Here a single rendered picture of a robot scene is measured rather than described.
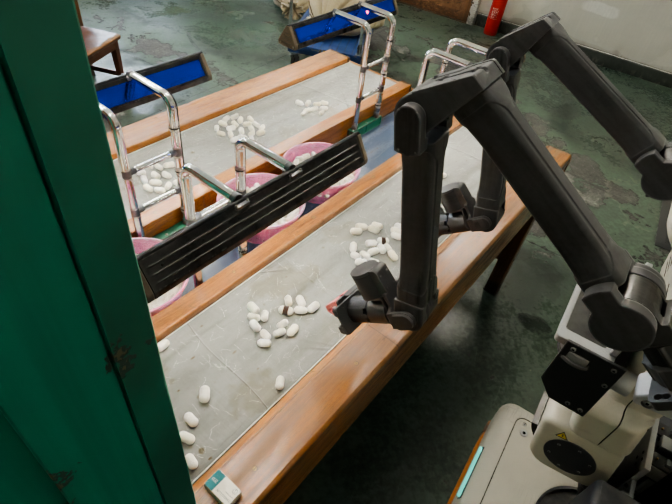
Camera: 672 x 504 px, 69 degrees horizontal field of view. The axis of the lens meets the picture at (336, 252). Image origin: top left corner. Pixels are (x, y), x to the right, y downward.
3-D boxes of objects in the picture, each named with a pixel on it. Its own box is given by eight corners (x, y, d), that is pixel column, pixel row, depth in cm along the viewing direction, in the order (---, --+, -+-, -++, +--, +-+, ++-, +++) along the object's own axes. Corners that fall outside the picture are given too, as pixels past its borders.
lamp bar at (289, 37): (398, 14, 200) (401, -5, 195) (295, 51, 162) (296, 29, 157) (382, 8, 203) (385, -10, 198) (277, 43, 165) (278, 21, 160)
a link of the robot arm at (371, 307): (396, 330, 92) (412, 312, 96) (380, 301, 90) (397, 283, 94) (370, 329, 98) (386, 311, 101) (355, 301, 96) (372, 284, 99)
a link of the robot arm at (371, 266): (415, 331, 87) (436, 302, 92) (388, 277, 83) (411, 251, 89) (366, 331, 95) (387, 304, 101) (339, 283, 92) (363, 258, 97)
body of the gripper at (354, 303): (329, 309, 99) (354, 310, 94) (359, 282, 105) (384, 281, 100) (342, 335, 101) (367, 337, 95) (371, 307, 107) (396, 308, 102)
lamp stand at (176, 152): (197, 230, 148) (182, 92, 118) (140, 263, 136) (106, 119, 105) (158, 201, 156) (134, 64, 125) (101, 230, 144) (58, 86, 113)
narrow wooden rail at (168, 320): (469, 135, 213) (477, 112, 205) (73, 430, 103) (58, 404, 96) (458, 130, 215) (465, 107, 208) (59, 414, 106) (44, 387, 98)
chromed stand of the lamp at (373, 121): (380, 124, 207) (402, 13, 176) (351, 141, 195) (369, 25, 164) (345, 107, 215) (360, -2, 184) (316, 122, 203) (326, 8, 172)
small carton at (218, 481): (242, 495, 88) (241, 491, 86) (227, 511, 85) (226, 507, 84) (219, 472, 90) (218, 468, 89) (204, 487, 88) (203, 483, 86)
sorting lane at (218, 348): (539, 151, 197) (541, 146, 195) (158, 522, 87) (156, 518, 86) (473, 121, 209) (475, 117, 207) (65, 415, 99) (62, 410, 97)
